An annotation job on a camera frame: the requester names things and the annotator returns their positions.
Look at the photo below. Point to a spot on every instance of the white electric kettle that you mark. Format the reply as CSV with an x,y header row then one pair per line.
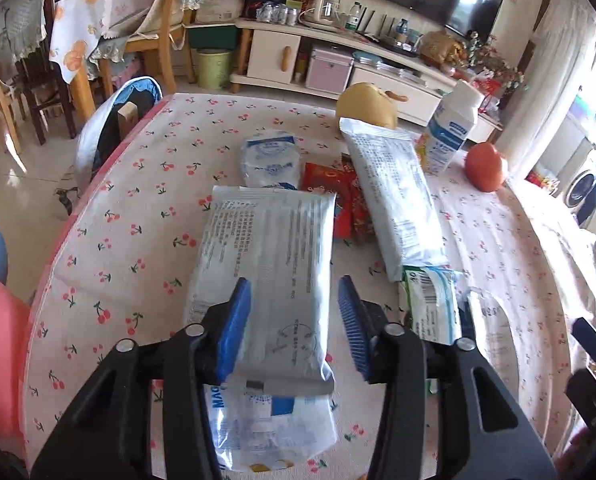
x,y
324,10

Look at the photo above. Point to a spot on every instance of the dried flower arrangement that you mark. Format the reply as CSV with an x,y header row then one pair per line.
x,y
497,62

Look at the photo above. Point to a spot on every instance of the blue and white plastic bag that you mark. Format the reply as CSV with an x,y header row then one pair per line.
x,y
278,430

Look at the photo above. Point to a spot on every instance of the pink red cloth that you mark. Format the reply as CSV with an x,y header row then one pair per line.
x,y
0,350

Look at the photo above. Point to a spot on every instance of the green plastic bucket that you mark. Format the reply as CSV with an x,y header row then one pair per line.
x,y
214,69

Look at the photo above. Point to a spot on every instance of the long white printed wrapper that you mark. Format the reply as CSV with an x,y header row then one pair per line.
x,y
392,190

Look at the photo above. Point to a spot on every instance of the white curtain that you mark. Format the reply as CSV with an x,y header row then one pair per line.
x,y
552,85

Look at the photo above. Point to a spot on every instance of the dark wooden chair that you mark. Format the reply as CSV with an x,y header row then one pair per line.
x,y
43,100

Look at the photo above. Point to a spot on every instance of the small white blue packet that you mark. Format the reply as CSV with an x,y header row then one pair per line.
x,y
270,160

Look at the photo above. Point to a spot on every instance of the red and yellow snack packet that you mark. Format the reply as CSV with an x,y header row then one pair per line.
x,y
328,195
361,210

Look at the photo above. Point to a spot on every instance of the row of silver cans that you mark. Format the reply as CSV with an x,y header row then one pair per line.
x,y
278,14

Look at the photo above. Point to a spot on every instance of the clear plastic wrapper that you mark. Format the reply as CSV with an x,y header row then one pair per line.
x,y
492,330

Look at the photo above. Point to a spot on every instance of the chair with blue cover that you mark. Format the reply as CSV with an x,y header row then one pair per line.
x,y
90,140

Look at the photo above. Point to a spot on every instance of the cherry print tablecloth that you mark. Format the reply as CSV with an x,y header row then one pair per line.
x,y
143,220

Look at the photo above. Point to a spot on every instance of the yellow pear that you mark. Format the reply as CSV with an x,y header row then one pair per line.
x,y
367,105

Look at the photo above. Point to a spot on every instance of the white television cabinet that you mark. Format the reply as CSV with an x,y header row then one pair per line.
x,y
273,50

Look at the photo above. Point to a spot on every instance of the green and white packet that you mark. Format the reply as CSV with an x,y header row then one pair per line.
x,y
432,305

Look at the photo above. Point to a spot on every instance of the golden gift bag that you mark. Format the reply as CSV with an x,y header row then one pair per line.
x,y
440,46

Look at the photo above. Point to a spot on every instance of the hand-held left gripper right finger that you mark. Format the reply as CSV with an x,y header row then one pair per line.
x,y
353,330

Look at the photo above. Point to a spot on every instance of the blue cap small bottle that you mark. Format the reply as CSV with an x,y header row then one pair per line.
x,y
401,31

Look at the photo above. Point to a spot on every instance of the pink storage box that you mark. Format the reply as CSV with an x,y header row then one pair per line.
x,y
328,70

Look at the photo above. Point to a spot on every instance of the white blue milk bottle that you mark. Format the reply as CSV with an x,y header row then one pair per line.
x,y
450,130

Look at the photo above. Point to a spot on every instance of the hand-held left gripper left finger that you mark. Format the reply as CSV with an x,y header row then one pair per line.
x,y
233,330

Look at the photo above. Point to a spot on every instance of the green label plastic bottle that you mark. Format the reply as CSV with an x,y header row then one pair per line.
x,y
354,17

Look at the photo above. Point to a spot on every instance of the orange print white cloth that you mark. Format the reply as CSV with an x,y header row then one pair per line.
x,y
75,35

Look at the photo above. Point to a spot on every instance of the light wooden chair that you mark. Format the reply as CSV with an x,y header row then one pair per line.
x,y
165,25

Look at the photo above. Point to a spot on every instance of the dark green box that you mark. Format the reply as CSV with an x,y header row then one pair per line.
x,y
213,36

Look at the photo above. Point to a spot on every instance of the white washing machine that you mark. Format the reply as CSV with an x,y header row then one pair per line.
x,y
582,180

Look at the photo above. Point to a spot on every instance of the large white printed wrapper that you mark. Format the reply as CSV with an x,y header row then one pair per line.
x,y
278,260

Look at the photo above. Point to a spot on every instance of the orange red tomato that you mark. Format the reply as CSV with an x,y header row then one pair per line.
x,y
485,167

